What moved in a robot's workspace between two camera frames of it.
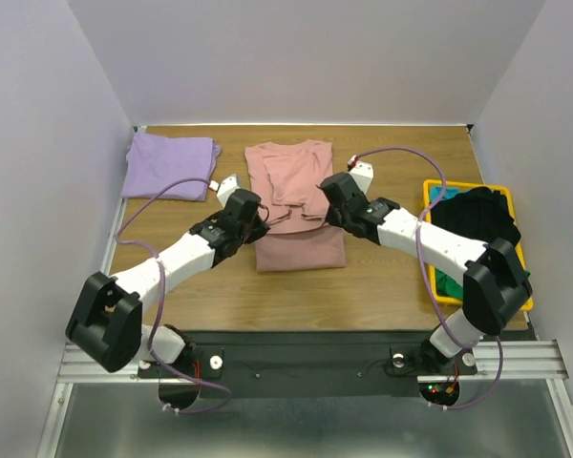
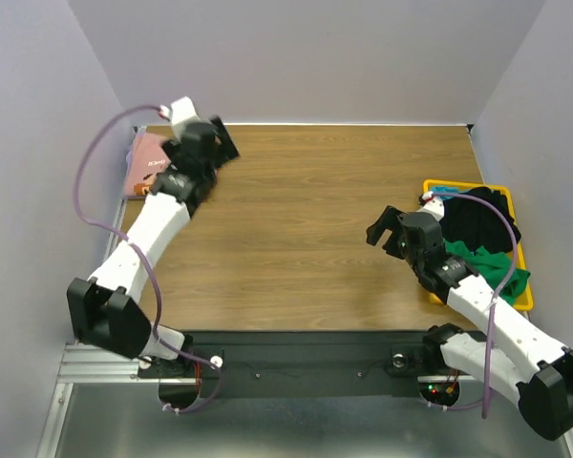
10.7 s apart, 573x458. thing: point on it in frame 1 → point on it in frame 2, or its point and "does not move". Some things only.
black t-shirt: x=478 y=213 does not move
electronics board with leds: x=443 y=393 does not move
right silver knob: x=398 y=360 does not move
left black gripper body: x=253 y=232 → x=174 y=150
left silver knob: x=216 y=362 does not move
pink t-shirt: x=286 y=176 → x=149 y=157
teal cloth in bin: x=449 y=193 does not move
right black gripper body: x=334 y=216 → x=394 y=234
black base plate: x=309 y=363 does not move
